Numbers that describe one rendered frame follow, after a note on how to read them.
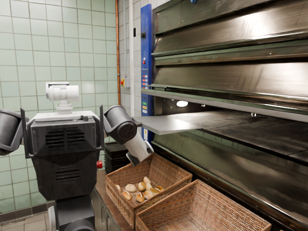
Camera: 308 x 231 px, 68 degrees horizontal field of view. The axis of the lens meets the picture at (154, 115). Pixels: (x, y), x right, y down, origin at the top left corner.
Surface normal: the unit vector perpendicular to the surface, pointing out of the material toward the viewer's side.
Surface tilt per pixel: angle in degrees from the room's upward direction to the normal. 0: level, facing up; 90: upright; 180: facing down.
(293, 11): 70
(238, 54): 90
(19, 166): 90
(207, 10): 90
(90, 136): 90
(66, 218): 44
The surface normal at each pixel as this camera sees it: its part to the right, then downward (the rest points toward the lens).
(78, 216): 0.33, -0.59
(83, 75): 0.48, 0.16
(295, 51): -0.88, 0.08
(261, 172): -0.82, -0.26
